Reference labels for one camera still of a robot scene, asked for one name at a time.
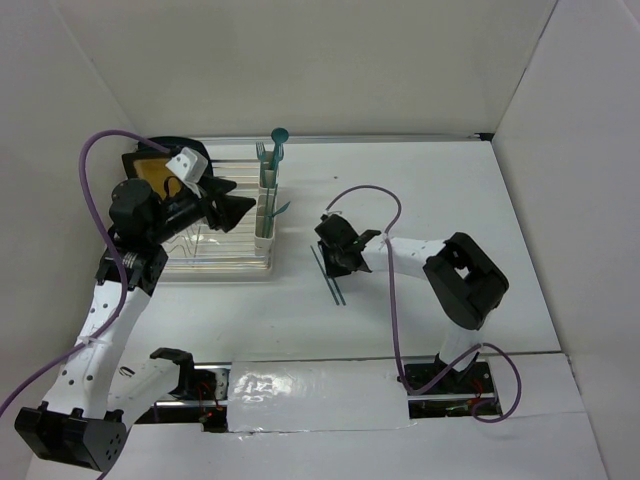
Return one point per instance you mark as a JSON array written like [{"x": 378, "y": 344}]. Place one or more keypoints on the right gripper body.
[{"x": 335, "y": 266}]

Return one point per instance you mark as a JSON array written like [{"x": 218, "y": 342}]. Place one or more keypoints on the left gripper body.
[{"x": 178, "y": 212}]

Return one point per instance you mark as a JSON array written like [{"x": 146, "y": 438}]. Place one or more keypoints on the green plastic fork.
[{"x": 261, "y": 153}]

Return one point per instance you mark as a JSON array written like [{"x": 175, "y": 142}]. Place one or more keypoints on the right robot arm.
[{"x": 468, "y": 285}]

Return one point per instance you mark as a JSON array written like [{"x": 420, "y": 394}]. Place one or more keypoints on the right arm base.
[{"x": 457, "y": 393}]

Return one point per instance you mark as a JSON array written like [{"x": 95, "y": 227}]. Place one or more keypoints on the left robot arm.
[{"x": 84, "y": 420}]

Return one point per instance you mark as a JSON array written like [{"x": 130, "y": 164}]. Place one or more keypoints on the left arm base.
[{"x": 170, "y": 388}]

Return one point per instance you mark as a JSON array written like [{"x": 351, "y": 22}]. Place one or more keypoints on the white utensil holder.
[{"x": 267, "y": 179}]

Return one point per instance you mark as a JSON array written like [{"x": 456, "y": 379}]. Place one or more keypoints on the white dish drying rack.
[{"x": 200, "y": 253}]

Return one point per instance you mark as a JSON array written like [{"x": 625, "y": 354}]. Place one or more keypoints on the yellow plate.
[{"x": 148, "y": 166}]

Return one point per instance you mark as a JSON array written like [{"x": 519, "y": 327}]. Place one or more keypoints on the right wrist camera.
[{"x": 327, "y": 214}]

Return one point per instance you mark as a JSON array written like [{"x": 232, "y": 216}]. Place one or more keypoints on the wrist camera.
[
  {"x": 188, "y": 166},
  {"x": 327, "y": 214}
]

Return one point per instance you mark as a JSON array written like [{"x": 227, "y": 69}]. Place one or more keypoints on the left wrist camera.
[{"x": 188, "y": 166}]

